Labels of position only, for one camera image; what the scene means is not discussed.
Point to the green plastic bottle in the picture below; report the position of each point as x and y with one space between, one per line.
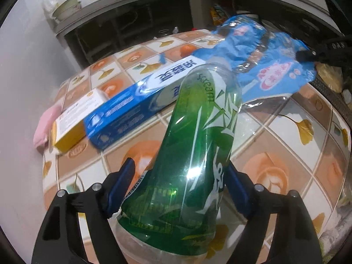
187 156

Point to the bag of yellow noodles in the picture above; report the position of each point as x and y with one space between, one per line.
330 77

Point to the white and yellow box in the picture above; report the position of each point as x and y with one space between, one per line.
74 115

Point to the hanging clear plastic bag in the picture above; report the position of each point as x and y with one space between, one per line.
49 4

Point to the grey concrete counter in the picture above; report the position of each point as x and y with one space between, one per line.
123 1

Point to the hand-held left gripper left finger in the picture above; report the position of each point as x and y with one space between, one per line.
121 187

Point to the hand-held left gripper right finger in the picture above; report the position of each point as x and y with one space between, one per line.
239 195

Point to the blue toothpaste box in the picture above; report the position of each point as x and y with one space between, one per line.
123 110

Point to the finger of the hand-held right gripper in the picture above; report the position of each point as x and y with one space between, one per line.
308 55

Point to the blue printed packaging bag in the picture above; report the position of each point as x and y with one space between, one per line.
275 68

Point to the yellow snack bag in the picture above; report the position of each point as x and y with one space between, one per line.
218 15

